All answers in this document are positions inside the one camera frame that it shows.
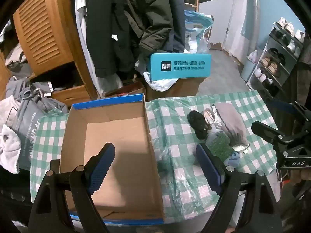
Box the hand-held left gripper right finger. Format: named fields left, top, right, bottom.
left=196, top=143, right=283, bottom=233

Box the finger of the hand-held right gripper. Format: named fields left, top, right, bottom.
left=251, top=121, right=292, bottom=148
left=266, top=98, right=311, bottom=124

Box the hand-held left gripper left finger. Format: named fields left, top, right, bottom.
left=29, top=143, right=115, bottom=233

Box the light blue white cloth bundle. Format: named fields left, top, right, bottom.
left=225, top=145, right=251, bottom=168

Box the blue cardboard shoe box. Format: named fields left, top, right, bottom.
left=59, top=93, right=166, bottom=225

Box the person's right hand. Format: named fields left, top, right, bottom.
left=299, top=169, right=311, bottom=183

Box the green cloth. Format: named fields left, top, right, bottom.
left=208, top=136, right=234, bottom=161

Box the grey folded cloth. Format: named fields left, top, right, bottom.
left=212, top=102, right=249, bottom=147

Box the pale grey cloth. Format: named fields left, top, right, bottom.
left=206, top=124, right=223, bottom=139

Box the group of shoes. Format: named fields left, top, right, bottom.
left=253, top=17, right=305, bottom=95

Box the black sock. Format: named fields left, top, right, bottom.
left=187, top=110, right=211, bottom=140

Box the metal shoe rack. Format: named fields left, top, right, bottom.
left=246, top=17, right=305, bottom=99

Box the patterned white cloth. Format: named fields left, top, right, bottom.
left=203, top=108, right=218, bottom=125

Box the green white checkered tablecloth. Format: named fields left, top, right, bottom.
left=29, top=90, right=280, bottom=224

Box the small open cardboard box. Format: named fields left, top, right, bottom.
left=104, top=81, right=146, bottom=99

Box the grey printed tote bag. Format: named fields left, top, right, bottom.
left=16, top=98, right=51, bottom=171

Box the large brown cardboard box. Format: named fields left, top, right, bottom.
left=145, top=76, right=207, bottom=101

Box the white door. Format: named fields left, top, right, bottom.
left=224, top=0, right=260, bottom=63

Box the white plastic bag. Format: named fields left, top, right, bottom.
left=143, top=71, right=179, bottom=92

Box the teal printed box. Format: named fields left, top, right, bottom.
left=149, top=52, right=212, bottom=81

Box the grey clothes pile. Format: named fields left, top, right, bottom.
left=5, top=78, right=68, bottom=113

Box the white grey hoodie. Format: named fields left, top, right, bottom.
left=0, top=95, right=22, bottom=131

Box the blue white plastic sack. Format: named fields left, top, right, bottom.
left=184, top=10, right=214, bottom=53

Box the dark navy hanging garment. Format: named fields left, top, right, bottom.
left=163, top=0, right=186, bottom=52

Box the black hanging coat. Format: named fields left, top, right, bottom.
left=86, top=0, right=135, bottom=78

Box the wooden louvred cabinet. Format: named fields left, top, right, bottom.
left=0, top=0, right=98, bottom=107

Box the olive hanging jacket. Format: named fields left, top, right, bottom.
left=121, top=0, right=180, bottom=63

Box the white hanging garment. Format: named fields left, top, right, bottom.
left=70, top=0, right=98, bottom=97

